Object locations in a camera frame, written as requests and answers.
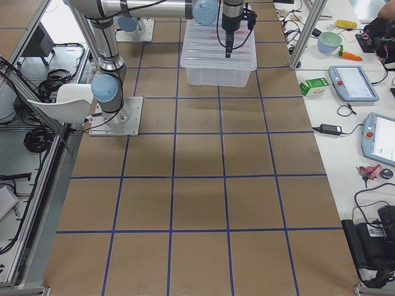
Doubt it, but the teach pendant upper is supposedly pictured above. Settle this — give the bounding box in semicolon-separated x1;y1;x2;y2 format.
328;65;379;102

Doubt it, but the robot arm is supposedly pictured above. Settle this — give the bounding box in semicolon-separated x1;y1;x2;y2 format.
69;1;257;127
117;17;146;39

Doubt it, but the toy carrot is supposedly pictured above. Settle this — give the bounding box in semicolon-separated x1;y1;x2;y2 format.
338;45;363;62

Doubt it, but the clear plastic box lid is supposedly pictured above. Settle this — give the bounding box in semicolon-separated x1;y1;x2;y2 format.
180;20;257;71

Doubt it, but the black power adapter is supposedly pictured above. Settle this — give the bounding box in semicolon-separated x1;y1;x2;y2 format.
312;123;343;136

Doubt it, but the yellow toy corn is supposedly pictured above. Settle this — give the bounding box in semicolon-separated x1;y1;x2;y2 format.
335;20;358;30

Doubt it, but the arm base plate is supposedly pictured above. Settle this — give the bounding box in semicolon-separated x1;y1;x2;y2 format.
88;97;143;136
115;17;154;43

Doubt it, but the green white carton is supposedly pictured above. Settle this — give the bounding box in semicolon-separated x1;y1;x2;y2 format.
299;77;330;97

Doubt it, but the white chair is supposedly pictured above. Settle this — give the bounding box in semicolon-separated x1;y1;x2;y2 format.
27;84;93;124

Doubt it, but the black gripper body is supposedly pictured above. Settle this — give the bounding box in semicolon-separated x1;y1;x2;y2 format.
222;0;257;32

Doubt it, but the aluminium frame post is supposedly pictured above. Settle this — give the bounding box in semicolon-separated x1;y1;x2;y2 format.
289;0;327;70

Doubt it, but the green blue bowl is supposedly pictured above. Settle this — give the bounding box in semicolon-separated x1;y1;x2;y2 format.
317;31;343;53

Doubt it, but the teach pendant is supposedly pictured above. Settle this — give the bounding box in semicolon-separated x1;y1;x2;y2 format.
328;65;379;102
361;113;395;167

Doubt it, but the black coiled cable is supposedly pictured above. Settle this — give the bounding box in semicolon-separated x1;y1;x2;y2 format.
23;126;54;154

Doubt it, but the teach pendant lower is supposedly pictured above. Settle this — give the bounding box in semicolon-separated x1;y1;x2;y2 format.
361;113;395;167

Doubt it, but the clear plastic storage box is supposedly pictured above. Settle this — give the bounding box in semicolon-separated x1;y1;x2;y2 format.
186;68;251;88

